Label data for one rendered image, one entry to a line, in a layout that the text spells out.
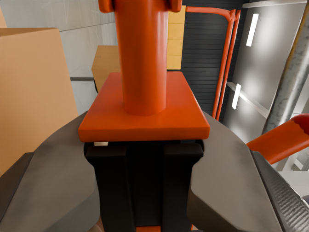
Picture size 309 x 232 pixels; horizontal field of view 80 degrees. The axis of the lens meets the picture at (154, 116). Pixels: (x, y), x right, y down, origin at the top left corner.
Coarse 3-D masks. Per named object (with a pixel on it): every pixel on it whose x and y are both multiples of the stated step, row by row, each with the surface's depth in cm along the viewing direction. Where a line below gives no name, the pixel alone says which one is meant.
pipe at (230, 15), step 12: (204, 12) 680; (216, 12) 677; (228, 12) 681; (228, 24) 703; (228, 36) 716; (228, 48) 738; (228, 60) 792; (228, 72) 816; (216, 96) 834; (216, 108) 860
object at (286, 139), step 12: (300, 120) 13; (276, 132) 14; (288, 132) 13; (300, 132) 13; (252, 144) 14; (264, 144) 14; (276, 144) 13; (288, 144) 13; (300, 144) 13; (264, 156) 13; (276, 156) 13; (288, 156) 13
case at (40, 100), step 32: (0, 32) 19; (32, 32) 21; (0, 64) 16; (32, 64) 21; (64, 64) 29; (0, 96) 16; (32, 96) 21; (64, 96) 28; (0, 128) 16; (32, 128) 20; (0, 160) 16
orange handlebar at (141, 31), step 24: (120, 0) 7; (144, 0) 7; (168, 0) 7; (120, 24) 7; (144, 24) 7; (120, 48) 8; (144, 48) 7; (120, 72) 9; (144, 72) 8; (144, 96) 8
